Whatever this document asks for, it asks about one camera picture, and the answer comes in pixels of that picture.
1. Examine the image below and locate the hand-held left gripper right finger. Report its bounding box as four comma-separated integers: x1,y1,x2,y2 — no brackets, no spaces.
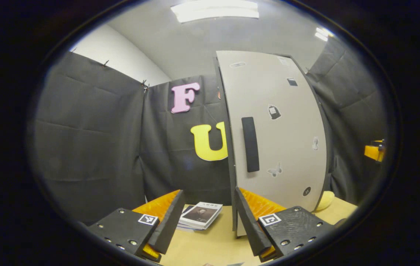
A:
234,187,338,262

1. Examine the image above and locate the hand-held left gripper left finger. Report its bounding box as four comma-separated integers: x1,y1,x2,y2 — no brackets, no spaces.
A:
86,189,186,263

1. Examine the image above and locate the dark grey cabinet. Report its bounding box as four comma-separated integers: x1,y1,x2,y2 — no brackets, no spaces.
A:
214,50,333,238

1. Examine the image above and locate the light grey cabinet door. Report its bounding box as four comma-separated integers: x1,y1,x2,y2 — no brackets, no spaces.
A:
216,51,328,237

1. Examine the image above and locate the dark blue book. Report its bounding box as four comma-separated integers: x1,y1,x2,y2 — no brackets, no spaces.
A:
177,205,196,232

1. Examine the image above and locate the white portrait cover book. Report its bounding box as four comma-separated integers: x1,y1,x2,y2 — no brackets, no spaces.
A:
179,202,223,230

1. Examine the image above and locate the yellow plush ball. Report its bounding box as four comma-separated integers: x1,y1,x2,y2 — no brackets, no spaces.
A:
315,190,335,212

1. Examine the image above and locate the black backdrop cloth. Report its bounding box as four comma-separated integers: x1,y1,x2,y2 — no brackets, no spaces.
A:
29,35,389,226

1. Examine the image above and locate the small ceiling light panel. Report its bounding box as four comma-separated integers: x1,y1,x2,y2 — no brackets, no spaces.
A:
314,27,334,42

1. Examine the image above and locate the black door handle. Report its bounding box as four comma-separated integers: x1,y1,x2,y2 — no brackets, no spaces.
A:
241,117,261,173

